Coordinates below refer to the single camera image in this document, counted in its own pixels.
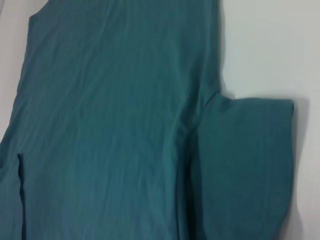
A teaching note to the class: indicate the teal FREE print t-shirt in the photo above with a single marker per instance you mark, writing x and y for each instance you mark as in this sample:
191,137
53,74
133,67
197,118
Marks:
112,125

